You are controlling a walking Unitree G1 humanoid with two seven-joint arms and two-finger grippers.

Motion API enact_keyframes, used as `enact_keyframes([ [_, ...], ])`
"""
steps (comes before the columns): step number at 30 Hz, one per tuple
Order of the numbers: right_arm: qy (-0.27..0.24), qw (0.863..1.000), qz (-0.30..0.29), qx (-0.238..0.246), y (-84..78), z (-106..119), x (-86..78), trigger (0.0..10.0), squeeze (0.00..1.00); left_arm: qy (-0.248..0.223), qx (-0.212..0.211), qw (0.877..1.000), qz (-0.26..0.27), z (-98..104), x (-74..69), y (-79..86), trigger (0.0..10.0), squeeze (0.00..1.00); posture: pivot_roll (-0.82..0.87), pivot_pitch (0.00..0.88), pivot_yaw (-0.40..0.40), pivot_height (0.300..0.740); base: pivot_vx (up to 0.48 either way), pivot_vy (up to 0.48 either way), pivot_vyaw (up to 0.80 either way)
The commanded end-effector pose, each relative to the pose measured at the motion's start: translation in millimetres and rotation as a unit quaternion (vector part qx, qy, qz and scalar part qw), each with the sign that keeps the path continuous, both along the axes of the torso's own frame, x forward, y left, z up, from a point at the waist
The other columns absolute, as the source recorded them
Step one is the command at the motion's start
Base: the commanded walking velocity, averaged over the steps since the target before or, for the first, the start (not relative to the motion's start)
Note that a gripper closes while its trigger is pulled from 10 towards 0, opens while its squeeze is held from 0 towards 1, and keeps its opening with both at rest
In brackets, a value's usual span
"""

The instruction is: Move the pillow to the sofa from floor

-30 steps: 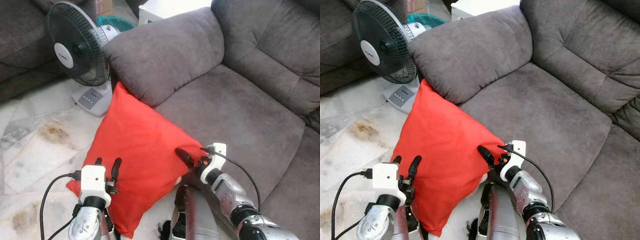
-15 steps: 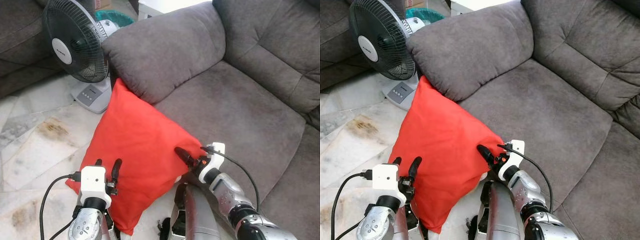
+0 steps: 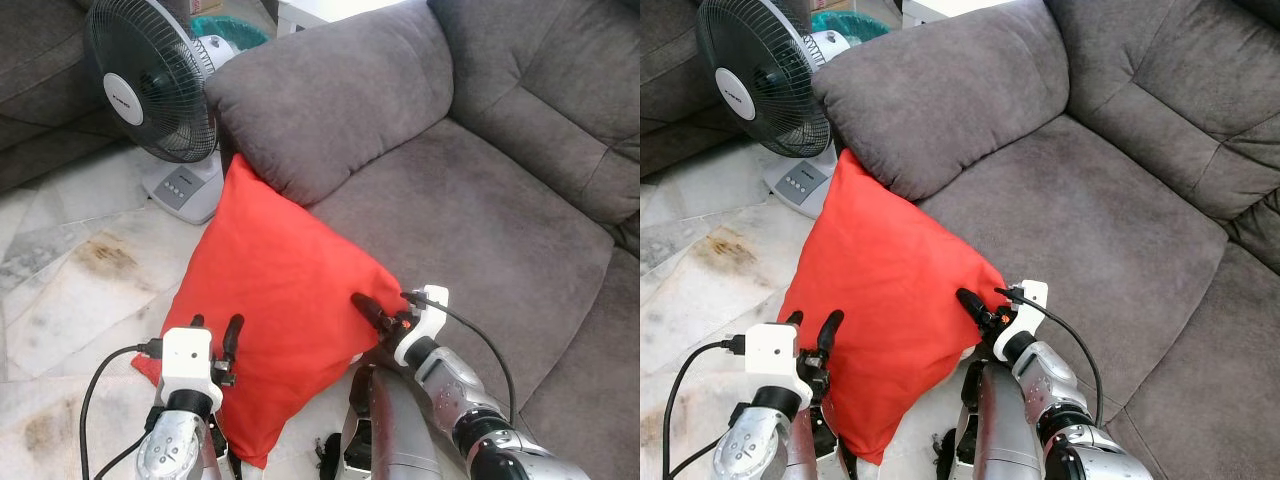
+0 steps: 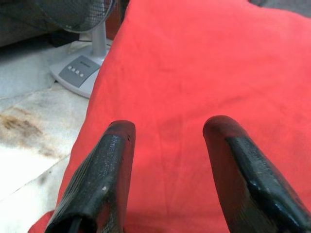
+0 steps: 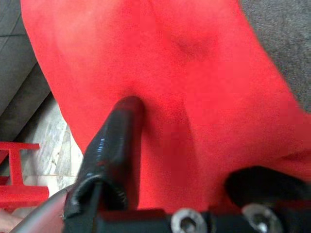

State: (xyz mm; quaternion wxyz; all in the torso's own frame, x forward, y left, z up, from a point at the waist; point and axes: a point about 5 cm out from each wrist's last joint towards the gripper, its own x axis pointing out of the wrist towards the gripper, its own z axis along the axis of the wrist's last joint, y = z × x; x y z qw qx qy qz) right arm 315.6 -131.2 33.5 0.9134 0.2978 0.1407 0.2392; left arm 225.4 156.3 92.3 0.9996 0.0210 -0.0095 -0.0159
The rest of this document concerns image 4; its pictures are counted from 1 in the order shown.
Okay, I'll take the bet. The grey pedestal fan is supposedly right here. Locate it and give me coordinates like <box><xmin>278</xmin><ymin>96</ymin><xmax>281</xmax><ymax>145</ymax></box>
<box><xmin>31</xmin><ymin>0</ymin><xmax>115</xmax><ymax>99</ymax></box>

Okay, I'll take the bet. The red pillow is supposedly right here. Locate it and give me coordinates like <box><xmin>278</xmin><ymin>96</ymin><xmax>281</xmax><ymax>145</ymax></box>
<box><xmin>29</xmin><ymin>0</ymin><xmax>311</xmax><ymax>233</ymax></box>

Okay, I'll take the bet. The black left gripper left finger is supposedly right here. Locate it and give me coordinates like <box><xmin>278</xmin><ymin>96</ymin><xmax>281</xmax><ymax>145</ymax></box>
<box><xmin>46</xmin><ymin>120</ymin><xmax>136</xmax><ymax>233</ymax></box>

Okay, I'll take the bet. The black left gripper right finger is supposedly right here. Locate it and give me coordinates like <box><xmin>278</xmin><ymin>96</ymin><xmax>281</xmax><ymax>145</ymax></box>
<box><xmin>203</xmin><ymin>115</ymin><xmax>311</xmax><ymax>233</ymax></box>

